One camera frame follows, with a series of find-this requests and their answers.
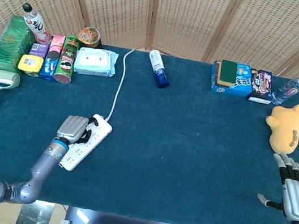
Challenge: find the woven bamboo folding screen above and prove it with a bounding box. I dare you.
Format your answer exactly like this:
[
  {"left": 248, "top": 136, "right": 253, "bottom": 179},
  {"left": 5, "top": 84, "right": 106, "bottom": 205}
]
[{"left": 0, "top": 0, "right": 299, "bottom": 184}]

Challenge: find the instant noodle cup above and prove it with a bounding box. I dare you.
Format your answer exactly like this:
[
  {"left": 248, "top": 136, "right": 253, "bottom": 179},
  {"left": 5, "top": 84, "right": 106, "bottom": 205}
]
[{"left": 76, "top": 25, "right": 106, "bottom": 50}]

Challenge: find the clear plastic water bottle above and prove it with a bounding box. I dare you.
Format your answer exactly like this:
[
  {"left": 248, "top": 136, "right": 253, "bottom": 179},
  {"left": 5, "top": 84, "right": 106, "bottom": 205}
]
[{"left": 270, "top": 70, "right": 299, "bottom": 109}]

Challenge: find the brown scouring sponge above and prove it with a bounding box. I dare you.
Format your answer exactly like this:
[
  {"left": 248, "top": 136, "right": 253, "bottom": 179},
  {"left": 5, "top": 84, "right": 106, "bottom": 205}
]
[{"left": 212, "top": 60, "right": 224, "bottom": 86}]

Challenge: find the green ribbed box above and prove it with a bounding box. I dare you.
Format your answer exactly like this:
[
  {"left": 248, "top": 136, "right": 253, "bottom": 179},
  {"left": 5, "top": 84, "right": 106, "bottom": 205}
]
[{"left": 0, "top": 12, "right": 41, "bottom": 75}]

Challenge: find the shiny metal table frame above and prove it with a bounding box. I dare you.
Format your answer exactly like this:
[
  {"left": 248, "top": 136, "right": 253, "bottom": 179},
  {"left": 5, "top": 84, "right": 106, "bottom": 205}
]
[{"left": 16, "top": 198, "right": 56, "bottom": 224}]

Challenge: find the white red drink bottle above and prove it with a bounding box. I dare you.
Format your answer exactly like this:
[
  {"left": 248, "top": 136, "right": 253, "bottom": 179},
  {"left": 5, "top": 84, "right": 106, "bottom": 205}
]
[{"left": 16, "top": 2, "right": 57, "bottom": 46}]

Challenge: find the small purple box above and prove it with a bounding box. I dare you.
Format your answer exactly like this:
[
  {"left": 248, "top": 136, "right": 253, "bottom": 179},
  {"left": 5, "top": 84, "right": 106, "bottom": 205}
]
[{"left": 28, "top": 41, "right": 50, "bottom": 60}]

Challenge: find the black pink snack bag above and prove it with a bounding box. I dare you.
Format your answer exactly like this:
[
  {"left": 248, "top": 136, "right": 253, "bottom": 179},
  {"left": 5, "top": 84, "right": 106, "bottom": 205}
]
[{"left": 246, "top": 67, "right": 277, "bottom": 106}]

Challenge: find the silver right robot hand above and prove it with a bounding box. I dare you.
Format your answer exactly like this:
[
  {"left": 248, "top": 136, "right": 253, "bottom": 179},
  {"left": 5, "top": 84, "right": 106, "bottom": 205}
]
[{"left": 254, "top": 150, "right": 299, "bottom": 223}]

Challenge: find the yellow lid green container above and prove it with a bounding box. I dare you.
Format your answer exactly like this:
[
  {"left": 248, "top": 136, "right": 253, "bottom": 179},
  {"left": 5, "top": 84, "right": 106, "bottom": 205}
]
[{"left": 16, "top": 52, "right": 45, "bottom": 79}]

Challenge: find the blue cardboard snack box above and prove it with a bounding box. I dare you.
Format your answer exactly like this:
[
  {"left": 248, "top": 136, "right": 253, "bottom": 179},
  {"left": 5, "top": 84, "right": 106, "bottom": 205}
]
[{"left": 208, "top": 58, "right": 257, "bottom": 100}]

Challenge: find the light blue wet wipes pack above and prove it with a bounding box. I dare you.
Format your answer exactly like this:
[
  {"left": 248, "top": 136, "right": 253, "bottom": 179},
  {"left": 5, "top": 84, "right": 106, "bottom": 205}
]
[{"left": 72, "top": 44, "right": 120, "bottom": 81}]

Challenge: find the white multi-socket power strip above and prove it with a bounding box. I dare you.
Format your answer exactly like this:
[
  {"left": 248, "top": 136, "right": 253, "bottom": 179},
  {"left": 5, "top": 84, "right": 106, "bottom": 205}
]
[{"left": 57, "top": 108, "right": 115, "bottom": 178}]

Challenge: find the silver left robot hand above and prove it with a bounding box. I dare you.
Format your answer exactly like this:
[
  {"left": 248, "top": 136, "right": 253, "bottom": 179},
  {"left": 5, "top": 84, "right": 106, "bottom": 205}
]
[{"left": 54, "top": 112, "right": 100, "bottom": 149}]

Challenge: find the thin white cable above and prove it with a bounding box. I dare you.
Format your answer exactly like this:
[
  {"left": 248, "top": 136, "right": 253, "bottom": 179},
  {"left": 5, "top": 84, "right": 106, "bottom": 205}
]
[{"left": 104, "top": 45, "right": 136, "bottom": 124}]

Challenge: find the green yellow sponge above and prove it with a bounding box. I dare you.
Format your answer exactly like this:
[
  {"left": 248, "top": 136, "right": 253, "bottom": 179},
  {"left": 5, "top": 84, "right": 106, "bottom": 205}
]
[{"left": 217, "top": 58, "right": 241, "bottom": 84}]

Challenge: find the blue cookie box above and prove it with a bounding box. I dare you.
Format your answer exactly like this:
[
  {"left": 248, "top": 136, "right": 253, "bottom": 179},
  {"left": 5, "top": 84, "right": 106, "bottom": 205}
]
[{"left": 39, "top": 56, "right": 60, "bottom": 83}]

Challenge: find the green Pringles can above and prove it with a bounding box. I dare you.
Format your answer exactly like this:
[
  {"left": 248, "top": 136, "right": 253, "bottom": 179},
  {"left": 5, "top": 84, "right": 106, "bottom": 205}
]
[{"left": 52, "top": 33, "right": 82, "bottom": 86}]

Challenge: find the white bottle with blue cap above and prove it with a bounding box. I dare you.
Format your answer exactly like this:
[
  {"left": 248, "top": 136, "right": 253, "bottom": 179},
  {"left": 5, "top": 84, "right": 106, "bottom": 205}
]
[{"left": 144, "top": 48, "right": 175, "bottom": 90}]

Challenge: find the pink cookie box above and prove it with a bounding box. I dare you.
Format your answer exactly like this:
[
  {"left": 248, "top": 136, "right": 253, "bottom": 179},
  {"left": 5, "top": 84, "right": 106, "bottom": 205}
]
[{"left": 45, "top": 33, "right": 66, "bottom": 62}]

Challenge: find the blue carpet table mat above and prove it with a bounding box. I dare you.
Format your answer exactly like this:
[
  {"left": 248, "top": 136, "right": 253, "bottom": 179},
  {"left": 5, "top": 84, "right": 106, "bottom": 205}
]
[{"left": 0, "top": 26, "right": 299, "bottom": 224}]

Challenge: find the pale green lint roller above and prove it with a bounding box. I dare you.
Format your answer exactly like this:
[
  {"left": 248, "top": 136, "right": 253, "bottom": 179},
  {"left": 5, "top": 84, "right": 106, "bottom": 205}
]
[{"left": 0, "top": 69, "right": 22, "bottom": 122}]

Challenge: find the yellow plush toy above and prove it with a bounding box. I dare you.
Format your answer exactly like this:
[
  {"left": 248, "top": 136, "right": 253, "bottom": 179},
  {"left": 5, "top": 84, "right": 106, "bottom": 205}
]
[{"left": 260, "top": 98, "right": 299, "bottom": 157}]

